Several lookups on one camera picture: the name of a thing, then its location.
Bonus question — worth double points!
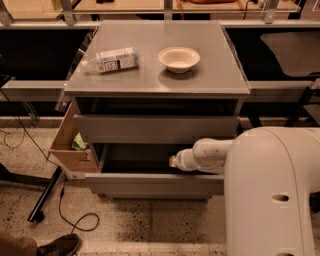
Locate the black shoe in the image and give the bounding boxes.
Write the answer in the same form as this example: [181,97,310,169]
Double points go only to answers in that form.
[37,234,81,256]

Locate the grey drawer cabinet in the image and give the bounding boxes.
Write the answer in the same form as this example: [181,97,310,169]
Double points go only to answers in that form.
[63,20,251,201]

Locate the grey top drawer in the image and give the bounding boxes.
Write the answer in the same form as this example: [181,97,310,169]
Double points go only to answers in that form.
[73,114,239,144]

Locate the green crumpled bag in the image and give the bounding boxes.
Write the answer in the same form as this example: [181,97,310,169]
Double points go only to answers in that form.
[72,133,88,151]

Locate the grey drawer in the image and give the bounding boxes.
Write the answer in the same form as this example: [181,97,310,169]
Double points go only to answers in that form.
[85,144,224,198]
[73,114,239,144]
[106,195,211,200]

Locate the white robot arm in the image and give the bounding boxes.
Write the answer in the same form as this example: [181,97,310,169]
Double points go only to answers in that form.
[169,127,320,256]

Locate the black floor cable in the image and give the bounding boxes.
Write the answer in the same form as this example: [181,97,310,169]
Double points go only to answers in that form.
[0,89,100,234]

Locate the plastic water bottle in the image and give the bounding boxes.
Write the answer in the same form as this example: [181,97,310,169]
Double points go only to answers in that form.
[80,47,139,74]

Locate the white paper bowl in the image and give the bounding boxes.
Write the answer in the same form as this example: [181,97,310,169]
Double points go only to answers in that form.
[158,47,200,74]

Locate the black desk leg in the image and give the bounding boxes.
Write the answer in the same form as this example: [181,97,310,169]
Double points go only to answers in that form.
[0,164,62,223]
[248,114,262,128]

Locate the black desk leg right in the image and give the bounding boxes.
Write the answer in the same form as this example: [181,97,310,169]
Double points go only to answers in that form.
[248,114,262,128]

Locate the cardboard box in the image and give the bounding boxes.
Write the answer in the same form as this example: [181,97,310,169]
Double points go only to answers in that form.
[49,105,97,176]

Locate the black office chair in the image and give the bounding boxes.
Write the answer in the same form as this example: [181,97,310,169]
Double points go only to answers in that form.
[259,31,320,128]

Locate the brown trouser leg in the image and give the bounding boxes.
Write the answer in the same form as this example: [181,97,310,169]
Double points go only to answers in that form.
[0,232,37,256]

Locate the black desk leg left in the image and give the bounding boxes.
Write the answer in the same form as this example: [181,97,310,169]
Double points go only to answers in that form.
[0,164,62,223]

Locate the grey bottom drawer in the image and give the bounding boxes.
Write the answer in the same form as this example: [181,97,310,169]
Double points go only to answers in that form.
[106,195,211,200]

